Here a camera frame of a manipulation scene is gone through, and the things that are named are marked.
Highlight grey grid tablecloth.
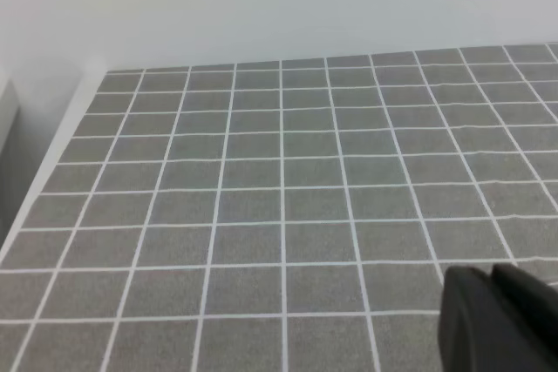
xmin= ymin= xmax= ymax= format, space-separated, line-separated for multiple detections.
xmin=1 ymin=44 xmax=557 ymax=371

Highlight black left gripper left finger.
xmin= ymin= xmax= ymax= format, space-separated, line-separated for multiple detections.
xmin=438 ymin=266 xmax=523 ymax=371

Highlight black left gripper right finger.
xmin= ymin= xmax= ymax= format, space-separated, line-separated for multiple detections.
xmin=491 ymin=264 xmax=557 ymax=371

